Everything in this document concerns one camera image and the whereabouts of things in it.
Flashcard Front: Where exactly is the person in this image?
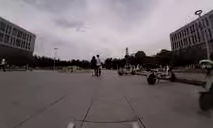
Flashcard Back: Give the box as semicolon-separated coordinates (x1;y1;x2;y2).
95;54;103;77
0;57;8;73
90;55;98;77

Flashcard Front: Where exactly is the thin dark tower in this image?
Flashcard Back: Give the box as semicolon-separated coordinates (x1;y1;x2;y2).
124;46;130;67

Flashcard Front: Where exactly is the row of dark trees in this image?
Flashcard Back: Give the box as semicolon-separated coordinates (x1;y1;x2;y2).
13;49;208;71

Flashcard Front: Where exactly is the robot's own part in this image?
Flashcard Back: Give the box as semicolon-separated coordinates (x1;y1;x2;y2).
131;121;141;128
67;121;76;128

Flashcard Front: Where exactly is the pale building with window grid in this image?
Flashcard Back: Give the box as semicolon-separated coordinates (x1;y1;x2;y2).
169;6;213;64

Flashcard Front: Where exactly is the grey building with window rows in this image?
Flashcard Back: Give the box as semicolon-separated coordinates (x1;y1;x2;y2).
0;13;37;67

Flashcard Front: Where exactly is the pale green scooter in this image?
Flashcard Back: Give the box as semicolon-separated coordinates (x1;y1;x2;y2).
197;58;213;113

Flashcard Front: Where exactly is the lamp pole with ring top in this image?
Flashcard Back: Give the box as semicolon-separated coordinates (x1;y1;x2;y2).
194;9;212;61

